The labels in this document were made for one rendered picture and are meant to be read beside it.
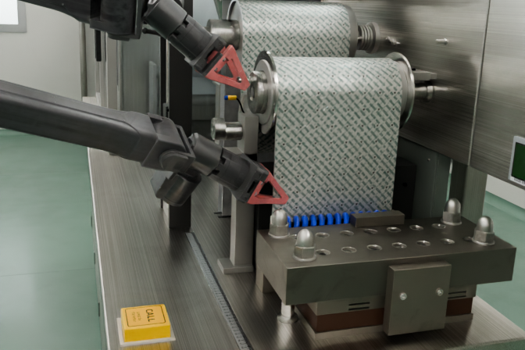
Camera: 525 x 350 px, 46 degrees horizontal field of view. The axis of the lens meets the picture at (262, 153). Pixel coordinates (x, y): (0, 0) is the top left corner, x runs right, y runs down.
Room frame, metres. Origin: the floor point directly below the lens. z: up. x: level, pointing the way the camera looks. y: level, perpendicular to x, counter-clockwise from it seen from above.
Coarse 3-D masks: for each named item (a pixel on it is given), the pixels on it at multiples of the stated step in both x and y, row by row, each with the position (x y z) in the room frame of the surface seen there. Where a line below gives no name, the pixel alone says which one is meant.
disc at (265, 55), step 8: (264, 56) 1.10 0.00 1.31; (272, 56) 1.07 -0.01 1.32; (256, 64) 1.14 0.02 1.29; (272, 64) 1.05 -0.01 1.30; (272, 72) 1.05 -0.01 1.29; (272, 80) 1.05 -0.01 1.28; (272, 104) 1.04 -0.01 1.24; (272, 112) 1.04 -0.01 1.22; (272, 120) 1.04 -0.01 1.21; (264, 128) 1.08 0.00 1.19
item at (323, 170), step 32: (288, 128) 1.04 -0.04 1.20; (320, 128) 1.06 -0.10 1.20; (352, 128) 1.08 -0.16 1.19; (384, 128) 1.10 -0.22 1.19; (288, 160) 1.05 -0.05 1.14; (320, 160) 1.06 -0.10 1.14; (352, 160) 1.08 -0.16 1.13; (384, 160) 1.10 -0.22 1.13; (288, 192) 1.05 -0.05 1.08; (320, 192) 1.06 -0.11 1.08; (352, 192) 1.08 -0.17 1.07; (384, 192) 1.10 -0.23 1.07
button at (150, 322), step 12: (132, 312) 0.88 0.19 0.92; (144, 312) 0.89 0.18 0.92; (156, 312) 0.89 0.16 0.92; (132, 324) 0.85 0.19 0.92; (144, 324) 0.85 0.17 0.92; (156, 324) 0.85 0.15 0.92; (168, 324) 0.85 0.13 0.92; (132, 336) 0.84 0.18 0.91; (144, 336) 0.84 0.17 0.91; (156, 336) 0.85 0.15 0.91; (168, 336) 0.85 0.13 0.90
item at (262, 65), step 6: (264, 60) 1.09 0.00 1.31; (258, 66) 1.12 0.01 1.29; (264, 66) 1.09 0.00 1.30; (270, 72) 1.06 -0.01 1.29; (402, 72) 1.13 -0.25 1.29; (270, 78) 1.05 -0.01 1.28; (402, 78) 1.12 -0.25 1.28; (270, 84) 1.05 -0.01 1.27; (402, 84) 1.12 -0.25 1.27; (270, 90) 1.05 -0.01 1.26; (402, 90) 1.11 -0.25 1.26; (270, 96) 1.04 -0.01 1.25; (402, 96) 1.11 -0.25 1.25; (270, 102) 1.04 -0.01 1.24; (402, 102) 1.12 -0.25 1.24; (270, 108) 1.04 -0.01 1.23; (402, 108) 1.12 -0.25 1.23; (258, 114) 1.11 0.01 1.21; (264, 114) 1.07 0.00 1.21; (264, 120) 1.07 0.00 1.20
